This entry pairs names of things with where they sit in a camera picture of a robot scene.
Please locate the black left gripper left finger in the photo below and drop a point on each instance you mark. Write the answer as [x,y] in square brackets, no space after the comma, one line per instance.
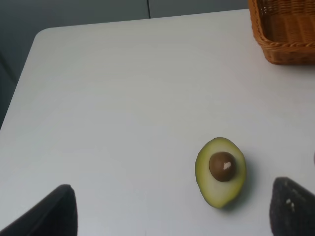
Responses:
[55,215]

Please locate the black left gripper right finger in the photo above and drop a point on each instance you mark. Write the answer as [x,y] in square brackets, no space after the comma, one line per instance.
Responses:
[292,209]

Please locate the brown wicker basket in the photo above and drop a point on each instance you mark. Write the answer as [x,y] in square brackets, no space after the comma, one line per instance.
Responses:
[285,30]

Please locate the halved avocado with pit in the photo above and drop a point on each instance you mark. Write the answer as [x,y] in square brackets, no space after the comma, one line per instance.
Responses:
[220,171]

